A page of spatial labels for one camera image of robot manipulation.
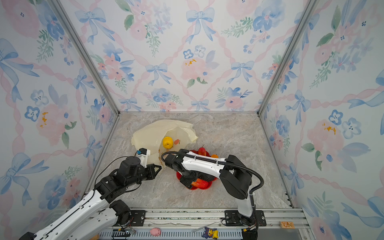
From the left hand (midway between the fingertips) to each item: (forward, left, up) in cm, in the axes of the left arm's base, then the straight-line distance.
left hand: (162, 166), depth 74 cm
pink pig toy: (-25, +2, -14) cm, 29 cm away
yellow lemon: (+21, +1, -10) cm, 24 cm away
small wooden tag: (-22, -61, -15) cm, 67 cm away
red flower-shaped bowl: (-4, -24, -12) cm, 27 cm away
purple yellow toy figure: (-26, -23, -13) cm, 37 cm away
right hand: (-2, -15, -12) cm, 19 cm away
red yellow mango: (-4, -19, -10) cm, 22 cm away
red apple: (+14, -20, -9) cm, 26 cm away
